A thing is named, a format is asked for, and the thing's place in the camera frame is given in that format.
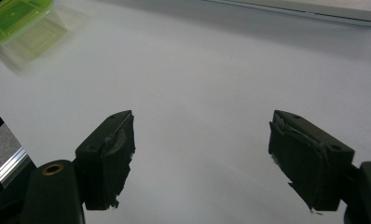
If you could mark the green lidded clear container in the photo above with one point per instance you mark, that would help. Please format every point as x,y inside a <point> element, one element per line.
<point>16,21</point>

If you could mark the metal table frame rail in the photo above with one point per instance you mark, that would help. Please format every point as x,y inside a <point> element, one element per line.
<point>8,169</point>

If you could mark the white framed wooden shelf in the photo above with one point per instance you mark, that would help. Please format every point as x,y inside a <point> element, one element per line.
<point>298,7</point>

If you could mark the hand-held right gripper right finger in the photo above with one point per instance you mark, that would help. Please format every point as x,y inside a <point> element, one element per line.
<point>311,161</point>

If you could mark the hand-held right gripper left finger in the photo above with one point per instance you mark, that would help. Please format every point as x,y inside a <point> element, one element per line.
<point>109,165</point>

